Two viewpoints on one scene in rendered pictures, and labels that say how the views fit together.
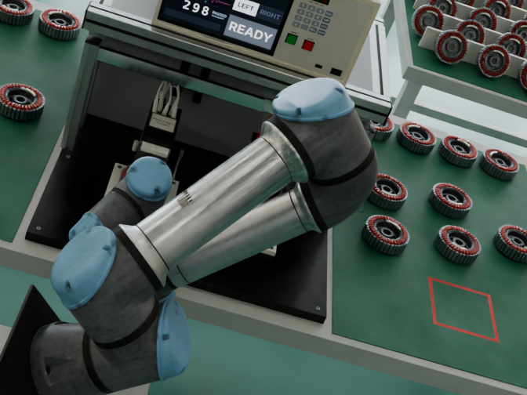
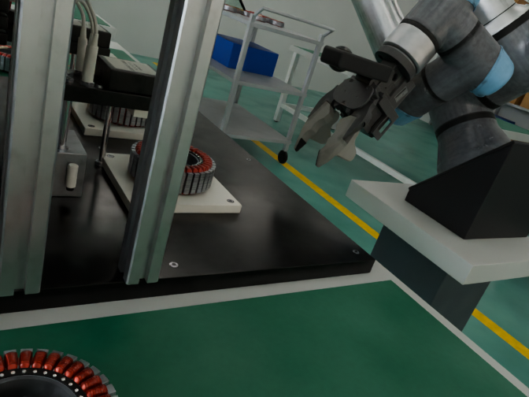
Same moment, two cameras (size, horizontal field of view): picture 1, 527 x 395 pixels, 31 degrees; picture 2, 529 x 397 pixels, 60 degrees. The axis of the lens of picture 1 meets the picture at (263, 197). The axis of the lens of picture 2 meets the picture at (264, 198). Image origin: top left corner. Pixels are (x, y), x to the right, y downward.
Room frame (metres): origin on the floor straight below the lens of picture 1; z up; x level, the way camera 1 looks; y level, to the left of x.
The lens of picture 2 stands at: (1.80, 0.81, 1.03)
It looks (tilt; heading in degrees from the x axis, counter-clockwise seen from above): 22 degrees down; 241
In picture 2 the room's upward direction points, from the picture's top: 18 degrees clockwise
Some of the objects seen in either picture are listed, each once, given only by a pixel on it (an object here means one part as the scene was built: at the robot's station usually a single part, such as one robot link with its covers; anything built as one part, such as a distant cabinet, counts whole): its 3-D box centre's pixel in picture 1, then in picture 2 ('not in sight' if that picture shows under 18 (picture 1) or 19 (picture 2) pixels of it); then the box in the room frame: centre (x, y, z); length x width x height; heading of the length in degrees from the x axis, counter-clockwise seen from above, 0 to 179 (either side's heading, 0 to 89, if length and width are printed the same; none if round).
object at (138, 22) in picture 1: (247, 23); not in sight; (1.98, 0.19, 1.09); 0.68 x 0.44 x 0.05; 100
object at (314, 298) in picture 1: (192, 210); (130, 156); (1.68, 0.14, 0.76); 0.64 x 0.47 x 0.02; 100
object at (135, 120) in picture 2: not in sight; (122, 106); (1.68, 0.01, 0.80); 0.11 x 0.11 x 0.04
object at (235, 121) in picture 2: not in sight; (242, 76); (0.52, -2.42, 0.51); 1.01 x 0.60 x 1.01; 100
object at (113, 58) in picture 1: (230, 94); not in sight; (1.76, 0.15, 1.03); 0.62 x 0.01 x 0.03; 100
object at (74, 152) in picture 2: (154, 150); (55, 161); (1.78, 0.28, 0.80); 0.08 x 0.05 x 0.06; 100
